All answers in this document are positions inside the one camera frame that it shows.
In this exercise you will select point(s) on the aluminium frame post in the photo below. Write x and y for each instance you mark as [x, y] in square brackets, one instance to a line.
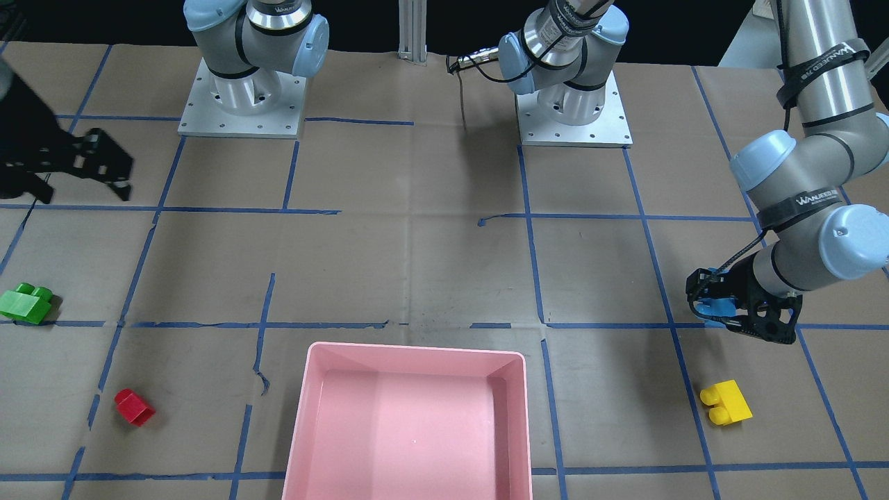
[412, 16]

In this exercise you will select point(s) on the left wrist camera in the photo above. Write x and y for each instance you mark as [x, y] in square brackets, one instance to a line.
[704, 283]

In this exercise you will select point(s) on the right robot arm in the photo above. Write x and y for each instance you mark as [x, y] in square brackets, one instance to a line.
[257, 57]

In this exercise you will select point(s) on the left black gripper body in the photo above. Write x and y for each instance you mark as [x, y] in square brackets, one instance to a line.
[740, 285]

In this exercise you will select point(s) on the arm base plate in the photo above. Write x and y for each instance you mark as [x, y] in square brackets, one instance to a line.
[561, 116]
[267, 104]

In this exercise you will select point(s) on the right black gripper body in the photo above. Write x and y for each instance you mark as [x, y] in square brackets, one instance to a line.
[26, 125]

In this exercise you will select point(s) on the red toy block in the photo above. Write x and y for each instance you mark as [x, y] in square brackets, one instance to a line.
[133, 407]

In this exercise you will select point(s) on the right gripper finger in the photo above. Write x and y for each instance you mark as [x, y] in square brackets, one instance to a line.
[97, 156]

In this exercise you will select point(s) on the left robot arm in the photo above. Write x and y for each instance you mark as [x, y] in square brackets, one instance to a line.
[564, 54]

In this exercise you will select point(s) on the pink plastic box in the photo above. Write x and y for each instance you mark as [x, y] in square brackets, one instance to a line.
[410, 422]

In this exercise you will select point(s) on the yellow toy block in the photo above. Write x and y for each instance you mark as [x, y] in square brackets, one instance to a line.
[726, 403]

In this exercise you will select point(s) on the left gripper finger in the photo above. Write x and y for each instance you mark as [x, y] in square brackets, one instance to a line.
[785, 334]
[705, 304]

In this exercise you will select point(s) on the green toy block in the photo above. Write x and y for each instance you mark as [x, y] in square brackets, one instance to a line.
[27, 303]

